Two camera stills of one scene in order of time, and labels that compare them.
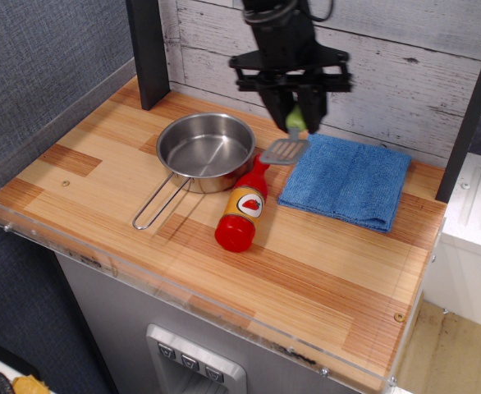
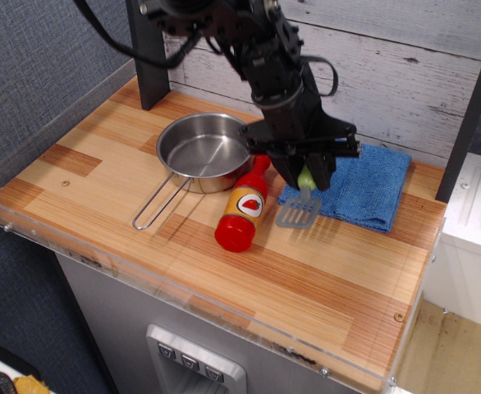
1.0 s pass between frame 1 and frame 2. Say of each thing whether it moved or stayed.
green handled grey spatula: moved
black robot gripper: moved
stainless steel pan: stayed
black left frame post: stayed
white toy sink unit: stayed
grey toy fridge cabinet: stayed
